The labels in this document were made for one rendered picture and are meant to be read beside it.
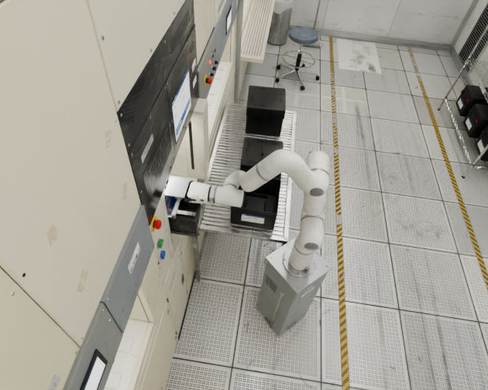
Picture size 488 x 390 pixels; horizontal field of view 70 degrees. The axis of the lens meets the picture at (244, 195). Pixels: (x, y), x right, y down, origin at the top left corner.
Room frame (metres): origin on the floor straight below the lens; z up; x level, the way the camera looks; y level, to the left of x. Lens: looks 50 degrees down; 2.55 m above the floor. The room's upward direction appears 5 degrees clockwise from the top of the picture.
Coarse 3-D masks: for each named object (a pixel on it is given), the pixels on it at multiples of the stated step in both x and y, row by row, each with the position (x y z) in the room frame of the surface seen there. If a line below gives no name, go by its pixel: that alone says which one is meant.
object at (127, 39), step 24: (96, 0) 0.78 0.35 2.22; (120, 0) 0.89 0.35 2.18; (144, 0) 1.04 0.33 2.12; (168, 0) 1.26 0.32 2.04; (96, 24) 0.75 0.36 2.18; (120, 24) 0.86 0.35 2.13; (144, 24) 1.01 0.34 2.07; (168, 24) 1.24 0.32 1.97; (120, 48) 0.83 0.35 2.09; (144, 48) 0.99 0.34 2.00; (120, 72) 0.81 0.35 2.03; (120, 96) 0.78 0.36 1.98; (168, 144) 1.07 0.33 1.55
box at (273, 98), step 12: (252, 96) 2.25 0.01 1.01; (264, 96) 2.26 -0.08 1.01; (276, 96) 2.28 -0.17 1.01; (252, 108) 2.11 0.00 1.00; (264, 108) 2.11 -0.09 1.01; (276, 108) 2.12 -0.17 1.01; (252, 120) 2.11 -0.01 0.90; (264, 120) 2.11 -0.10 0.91; (276, 120) 2.11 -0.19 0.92; (252, 132) 2.11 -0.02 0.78; (264, 132) 2.11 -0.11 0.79; (276, 132) 2.11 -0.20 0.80
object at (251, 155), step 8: (248, 144) 1.88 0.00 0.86; (256, 144) 1.89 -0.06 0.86; (264, 144) 1.90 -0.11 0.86; (272, 144) 1.91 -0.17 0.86; (280, 144) 1.91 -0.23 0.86; (248, 152) 1.79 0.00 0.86; (256, 152) 1.80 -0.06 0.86; (264, 152) 1.81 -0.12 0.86; (248, 160) 1.72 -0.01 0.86; (256, 160) 1.72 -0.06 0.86; (240, 168) 1.68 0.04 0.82; (248, 168) 1.67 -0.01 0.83; (280, 176) 1.68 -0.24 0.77
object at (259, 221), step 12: (276, 180) 1.50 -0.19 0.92; (252, 192) 1.51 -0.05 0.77; (264, 192) 1.51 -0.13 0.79; (276, 192) 1.50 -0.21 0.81; (252, 204) 1.41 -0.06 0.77; (264, 204) 1.40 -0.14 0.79; (276, 204) 1.43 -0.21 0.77; (240, 216) 1.24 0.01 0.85; (252, 216) 1.24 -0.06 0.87; (264, 216) 1.23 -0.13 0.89; (276, 216) 1.23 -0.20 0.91; (264, 228) 1.23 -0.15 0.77
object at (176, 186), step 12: (168, 180) 1.20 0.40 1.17; (180, 180) 1.12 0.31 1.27; (168, 192) 1.04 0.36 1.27; (180, 192) 1.04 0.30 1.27; (180, 204) 1.17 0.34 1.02; (192, 204) 1.17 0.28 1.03; (204, 204) 1.17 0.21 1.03; (168, 216) 0.97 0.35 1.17; (180, 216) 1.13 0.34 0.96; (192, 216) 1.13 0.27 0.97; (180, 228) 0.97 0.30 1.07; (192, 228) 0.97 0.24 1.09
